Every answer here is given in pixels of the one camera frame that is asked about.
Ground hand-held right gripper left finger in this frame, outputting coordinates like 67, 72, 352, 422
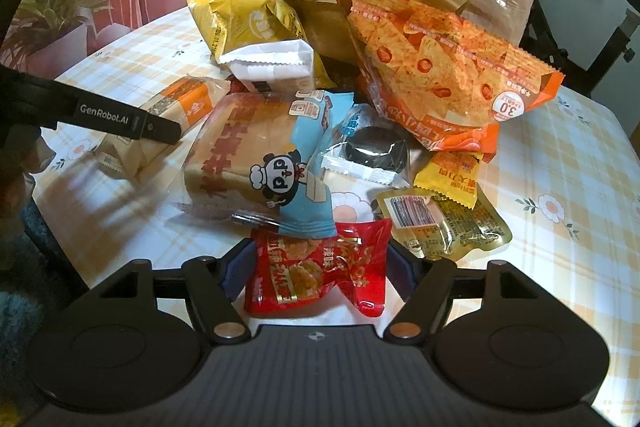
75, 237, 258, 344

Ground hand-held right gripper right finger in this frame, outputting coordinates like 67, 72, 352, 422
382, 238, 556, 344

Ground red snack packet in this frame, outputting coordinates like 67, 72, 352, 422
243, 219, 394, 319

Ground orange and white bread packet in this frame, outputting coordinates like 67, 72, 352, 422
95, 76, 234, 181

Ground orange chip bag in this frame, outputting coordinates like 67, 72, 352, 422
332, 0, 565, 154

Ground gold clear snack packet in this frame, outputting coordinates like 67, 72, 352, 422
375, 187, 514, 264

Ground small yellow snack packet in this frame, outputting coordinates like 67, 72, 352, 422
412, 148, 486, 210

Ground blue panda bread packet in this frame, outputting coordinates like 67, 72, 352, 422
172, 88, 339, 239

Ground clear chocolate cookie packet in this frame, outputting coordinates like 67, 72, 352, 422
320, 93, 414, 188

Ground yellow snack bag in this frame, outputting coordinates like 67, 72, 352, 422
181, 0, 337, 96

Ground dark cloth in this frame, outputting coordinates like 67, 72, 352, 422
0, 202, 81, 403

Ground checked flower tablecloth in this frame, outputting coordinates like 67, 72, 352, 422
30, 6, 637, 410

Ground black exercise bike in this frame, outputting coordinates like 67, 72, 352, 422
520, 0, 640, 100

